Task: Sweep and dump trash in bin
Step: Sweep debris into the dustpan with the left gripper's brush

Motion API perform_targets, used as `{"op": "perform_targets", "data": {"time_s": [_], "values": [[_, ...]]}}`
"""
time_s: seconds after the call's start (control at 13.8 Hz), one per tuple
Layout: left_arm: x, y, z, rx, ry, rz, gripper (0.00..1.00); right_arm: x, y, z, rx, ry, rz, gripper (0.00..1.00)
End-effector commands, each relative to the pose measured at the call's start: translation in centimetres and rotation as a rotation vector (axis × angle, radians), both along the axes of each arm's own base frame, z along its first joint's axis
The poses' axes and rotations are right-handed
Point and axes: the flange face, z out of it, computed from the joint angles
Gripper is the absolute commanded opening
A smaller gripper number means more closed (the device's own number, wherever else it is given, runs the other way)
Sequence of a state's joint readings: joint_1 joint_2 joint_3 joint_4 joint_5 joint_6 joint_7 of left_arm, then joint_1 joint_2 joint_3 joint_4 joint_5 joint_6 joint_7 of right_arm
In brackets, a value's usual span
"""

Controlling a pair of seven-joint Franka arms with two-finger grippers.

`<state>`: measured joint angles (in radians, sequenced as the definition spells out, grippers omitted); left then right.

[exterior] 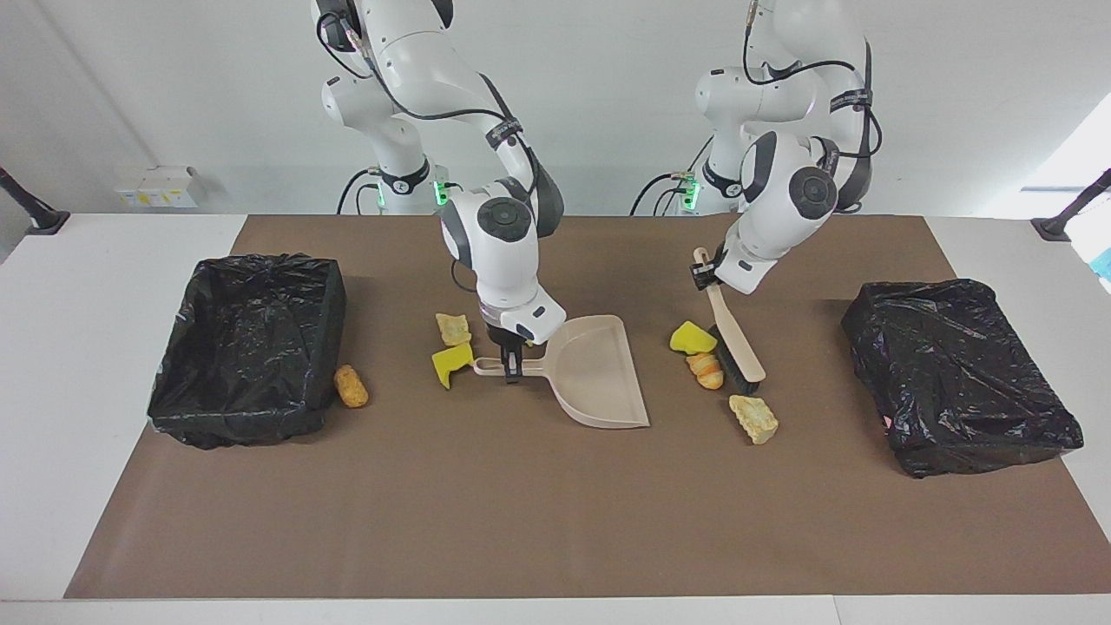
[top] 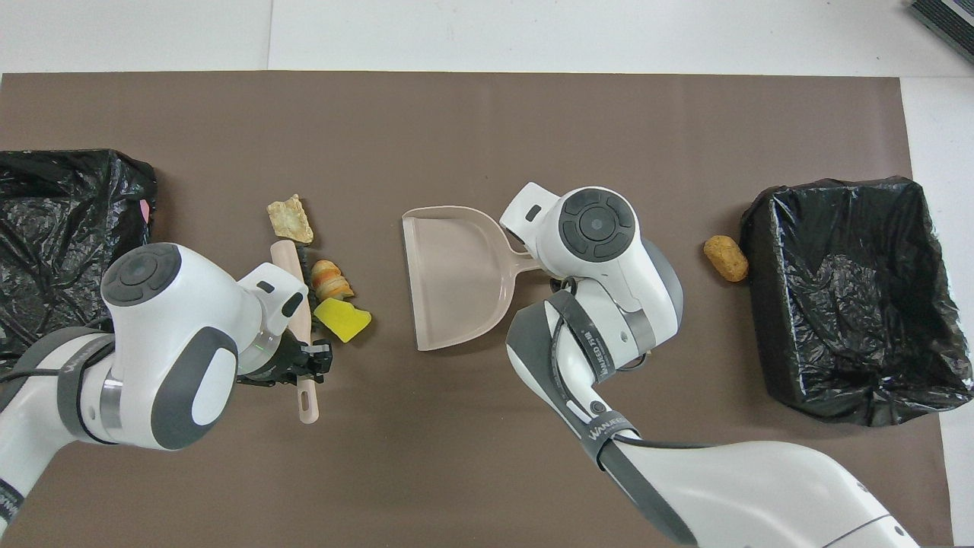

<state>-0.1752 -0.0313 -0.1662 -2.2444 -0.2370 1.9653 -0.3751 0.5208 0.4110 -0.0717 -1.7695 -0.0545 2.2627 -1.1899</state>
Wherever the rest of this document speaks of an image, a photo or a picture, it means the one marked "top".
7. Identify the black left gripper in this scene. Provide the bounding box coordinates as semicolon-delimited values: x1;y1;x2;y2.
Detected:
237;338;335;387

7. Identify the yellow sponge wedge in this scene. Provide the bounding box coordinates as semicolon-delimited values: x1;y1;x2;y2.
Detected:
313;297;373;344

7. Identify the orange striped croissant piece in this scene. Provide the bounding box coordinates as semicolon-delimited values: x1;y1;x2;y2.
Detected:
310;260;355;301

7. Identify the pink hand brush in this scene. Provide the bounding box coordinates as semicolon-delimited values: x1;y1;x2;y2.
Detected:
270;241;320;425

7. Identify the tan rock-like chunk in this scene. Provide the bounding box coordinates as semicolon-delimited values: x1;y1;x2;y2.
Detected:
266;195;314;245

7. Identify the pink plastic dustpan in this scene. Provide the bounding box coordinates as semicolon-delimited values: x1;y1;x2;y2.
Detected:
401;205;545;352

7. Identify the brown oval bread piece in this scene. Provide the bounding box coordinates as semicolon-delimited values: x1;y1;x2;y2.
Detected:
703;235;750;283

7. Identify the bin wrapped in black bag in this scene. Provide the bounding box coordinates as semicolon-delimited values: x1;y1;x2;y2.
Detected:
0;148;158;358

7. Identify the open bin with black bag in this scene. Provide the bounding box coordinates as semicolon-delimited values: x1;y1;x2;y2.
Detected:
740;177;974;427

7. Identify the brown table mat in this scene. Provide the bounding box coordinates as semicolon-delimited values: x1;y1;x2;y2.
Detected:
0;71;956;548

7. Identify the dark ribbed panel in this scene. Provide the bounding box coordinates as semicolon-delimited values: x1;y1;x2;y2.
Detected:
909;0;974;63

